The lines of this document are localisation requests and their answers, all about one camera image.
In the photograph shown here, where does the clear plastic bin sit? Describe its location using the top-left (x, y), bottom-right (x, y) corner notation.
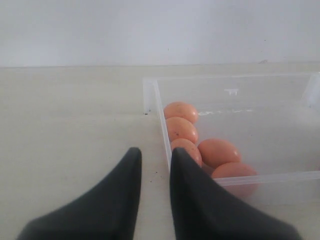
top-left (143, 72), bottom-right (320, 205)

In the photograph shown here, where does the brown egg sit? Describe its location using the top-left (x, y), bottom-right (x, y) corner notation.
top-left (211, 162), bottom-right (258, 198)
top-left (165, 117), bottom-right (199, 144)
top-left (163, 101), bottom-right (199, 124)
top-left (197, 138), bottom-right (242, 169)
top-left (170, 138), bottom-right (203, 167)

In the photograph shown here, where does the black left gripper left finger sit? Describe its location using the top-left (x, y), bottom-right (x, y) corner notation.
top-left (17, 147), bottom-right (142, 240)

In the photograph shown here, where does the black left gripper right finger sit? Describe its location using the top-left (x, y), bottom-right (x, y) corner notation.
top-left (169, 148), bottom-right (302, 240)

